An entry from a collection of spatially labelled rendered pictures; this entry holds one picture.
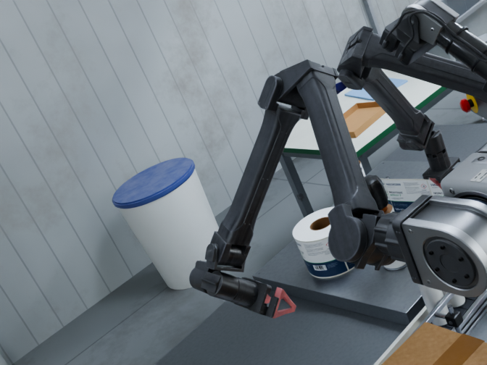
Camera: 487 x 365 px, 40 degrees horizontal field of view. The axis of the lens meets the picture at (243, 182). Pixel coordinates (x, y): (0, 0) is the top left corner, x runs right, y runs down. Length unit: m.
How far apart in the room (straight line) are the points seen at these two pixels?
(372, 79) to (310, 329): 0.84
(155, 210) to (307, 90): 2.93
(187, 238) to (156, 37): 1.56
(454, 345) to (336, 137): 0.47
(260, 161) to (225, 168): 3.89
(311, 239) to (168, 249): 2.27
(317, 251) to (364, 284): 0.18
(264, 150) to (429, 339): 0.50
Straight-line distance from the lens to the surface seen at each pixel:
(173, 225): 4.20
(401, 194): 2.21
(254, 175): 1.39
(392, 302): 1.96
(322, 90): 1.28
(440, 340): 1.41
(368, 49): 1.47
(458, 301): 1.86
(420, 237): 1.01
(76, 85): 4.71
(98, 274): 4.88
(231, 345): 2.17
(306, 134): 3.67
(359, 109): 3.71
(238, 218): 1.42
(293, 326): 2.12
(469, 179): 1.04
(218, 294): 1.46
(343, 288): 2.09
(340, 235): 1.13
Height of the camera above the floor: 2.00
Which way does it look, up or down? 21 degrees down
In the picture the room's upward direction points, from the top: 25 degrees counter-clockwise
